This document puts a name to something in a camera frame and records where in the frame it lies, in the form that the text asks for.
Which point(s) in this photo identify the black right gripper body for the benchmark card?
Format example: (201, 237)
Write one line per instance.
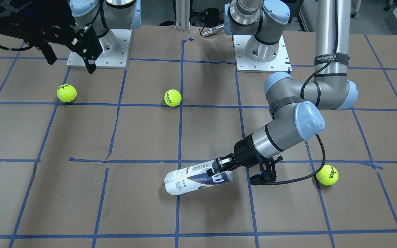
(43, 31)

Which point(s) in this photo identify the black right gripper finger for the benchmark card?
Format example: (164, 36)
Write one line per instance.
(49, 54)
(91, 66)

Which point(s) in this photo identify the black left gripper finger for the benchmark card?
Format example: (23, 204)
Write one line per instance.
(221, 164)

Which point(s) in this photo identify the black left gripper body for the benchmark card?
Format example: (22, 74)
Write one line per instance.
(244, 150)

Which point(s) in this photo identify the clear tennis ball can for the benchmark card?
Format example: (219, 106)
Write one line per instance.
(195, 177)

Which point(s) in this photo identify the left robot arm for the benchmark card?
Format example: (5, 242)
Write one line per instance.
(294, 105)

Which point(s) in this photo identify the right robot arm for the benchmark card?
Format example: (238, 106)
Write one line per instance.
(106, 15)

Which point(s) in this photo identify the tennis ball near base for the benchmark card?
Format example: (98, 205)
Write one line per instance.
(66, 93)

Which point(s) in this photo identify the tennis ball centre row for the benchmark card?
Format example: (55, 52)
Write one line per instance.
(172, 98)

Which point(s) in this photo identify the tennis ball front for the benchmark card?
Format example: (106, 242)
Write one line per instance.
(328, 175)

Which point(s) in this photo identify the silver flashlight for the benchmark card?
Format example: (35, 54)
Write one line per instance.
(212, 31)

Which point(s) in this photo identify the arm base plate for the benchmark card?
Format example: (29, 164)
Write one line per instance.
(246, 62)
(115, 48)

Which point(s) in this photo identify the aluminium frame post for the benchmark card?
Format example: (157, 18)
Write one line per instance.
(182, 15)

